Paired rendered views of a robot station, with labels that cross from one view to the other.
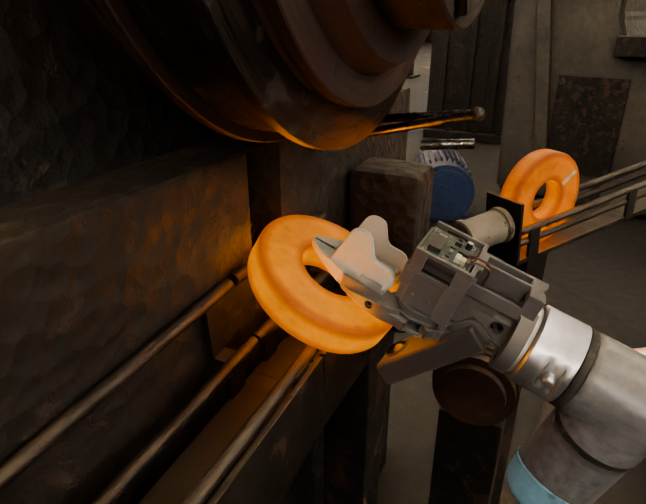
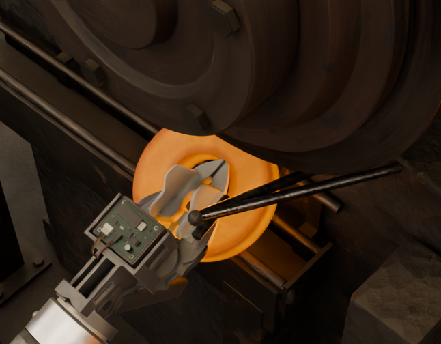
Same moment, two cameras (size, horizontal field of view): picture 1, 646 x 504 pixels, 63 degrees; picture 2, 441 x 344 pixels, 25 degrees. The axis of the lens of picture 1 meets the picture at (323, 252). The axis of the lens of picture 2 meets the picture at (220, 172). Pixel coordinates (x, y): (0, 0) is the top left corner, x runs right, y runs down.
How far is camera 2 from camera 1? 1.08 m
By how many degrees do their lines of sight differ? 80
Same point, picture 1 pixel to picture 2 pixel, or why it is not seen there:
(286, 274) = (177, 135)
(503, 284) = (93, 275)
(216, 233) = not seen: hidden behind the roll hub
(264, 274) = not seen: hidden behind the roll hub
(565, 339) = (40, 315)
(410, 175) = (361, 291)
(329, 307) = (152, 174)
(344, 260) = (183, 177)
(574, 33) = not seen: outside the picture
